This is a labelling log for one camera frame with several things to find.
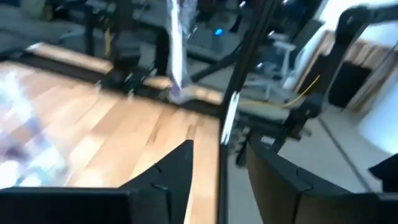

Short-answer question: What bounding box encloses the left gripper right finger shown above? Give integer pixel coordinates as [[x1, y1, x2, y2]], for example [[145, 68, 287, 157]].
[[247, 144, 398, 224]]

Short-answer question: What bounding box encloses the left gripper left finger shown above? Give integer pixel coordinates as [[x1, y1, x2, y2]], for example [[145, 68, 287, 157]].
[[0, 139, 193, 224]]

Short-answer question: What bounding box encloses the clear plastic bag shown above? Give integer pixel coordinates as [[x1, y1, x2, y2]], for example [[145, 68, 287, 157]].
[[165, 0, 200, 106]]

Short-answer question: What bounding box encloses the purple white wrapped toothbrush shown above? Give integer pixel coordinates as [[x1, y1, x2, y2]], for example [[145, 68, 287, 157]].
[[0, 71, 74, 189]]

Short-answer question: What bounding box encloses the white office chair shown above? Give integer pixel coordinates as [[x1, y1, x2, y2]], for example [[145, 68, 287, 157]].
[[248, 29, 312, 103]]

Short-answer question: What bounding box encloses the black angled stand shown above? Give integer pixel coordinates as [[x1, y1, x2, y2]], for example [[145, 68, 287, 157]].
[[273, 4, 398, 153]]

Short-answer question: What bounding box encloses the long white frame label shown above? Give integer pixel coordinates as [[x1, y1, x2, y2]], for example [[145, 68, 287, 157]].
[[221, 90, 241, 146]]

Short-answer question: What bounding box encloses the yellow floor cable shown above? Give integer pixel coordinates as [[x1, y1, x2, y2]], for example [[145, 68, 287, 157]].
[[239, 74, 322, 109]]

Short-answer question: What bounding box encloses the black aluminium table frame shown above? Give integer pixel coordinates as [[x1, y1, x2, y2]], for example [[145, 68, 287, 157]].
[[0, 0, 282, 224]]

